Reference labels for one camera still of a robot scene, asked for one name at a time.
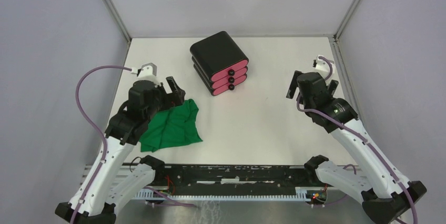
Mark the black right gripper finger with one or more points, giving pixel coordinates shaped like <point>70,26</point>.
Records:
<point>293,85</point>
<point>332,87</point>

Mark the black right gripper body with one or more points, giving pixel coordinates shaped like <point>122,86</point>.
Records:
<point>306,105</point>

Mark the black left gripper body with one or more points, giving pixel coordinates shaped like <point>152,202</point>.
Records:
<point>153,108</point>

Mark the black drawer organizer box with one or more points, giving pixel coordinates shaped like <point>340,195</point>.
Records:
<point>214,53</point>

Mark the pink bottom drawer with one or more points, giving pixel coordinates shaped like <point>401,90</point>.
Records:
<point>229,86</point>

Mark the pink drawer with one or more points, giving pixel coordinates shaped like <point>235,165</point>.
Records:
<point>225,72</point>
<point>229,86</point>
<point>229,79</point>

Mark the pink top drawer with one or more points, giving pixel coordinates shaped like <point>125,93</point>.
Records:
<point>225,72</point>

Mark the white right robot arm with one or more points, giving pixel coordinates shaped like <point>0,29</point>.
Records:
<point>384,193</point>

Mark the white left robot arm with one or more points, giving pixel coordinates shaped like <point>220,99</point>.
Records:
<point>97,201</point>

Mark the green cloth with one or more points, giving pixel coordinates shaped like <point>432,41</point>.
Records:
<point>175,127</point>

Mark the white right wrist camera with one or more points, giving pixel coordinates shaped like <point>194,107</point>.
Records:
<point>326,68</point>

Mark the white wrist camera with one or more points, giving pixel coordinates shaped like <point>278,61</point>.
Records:
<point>326,68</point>
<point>147,72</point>

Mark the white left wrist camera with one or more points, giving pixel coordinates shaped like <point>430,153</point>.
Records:
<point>147,72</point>

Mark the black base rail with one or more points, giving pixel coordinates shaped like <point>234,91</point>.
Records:
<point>233,180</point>

